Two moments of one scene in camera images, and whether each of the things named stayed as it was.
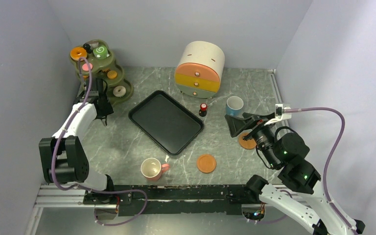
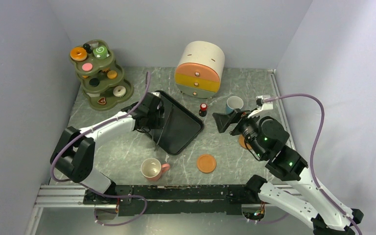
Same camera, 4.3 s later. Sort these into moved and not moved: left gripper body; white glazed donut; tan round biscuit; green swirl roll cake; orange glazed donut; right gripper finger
Moved: left gripper body; right gripper finger
Not moved: tan round biscuit; orange glazed donut; green swirl roll cake; white glazed donut
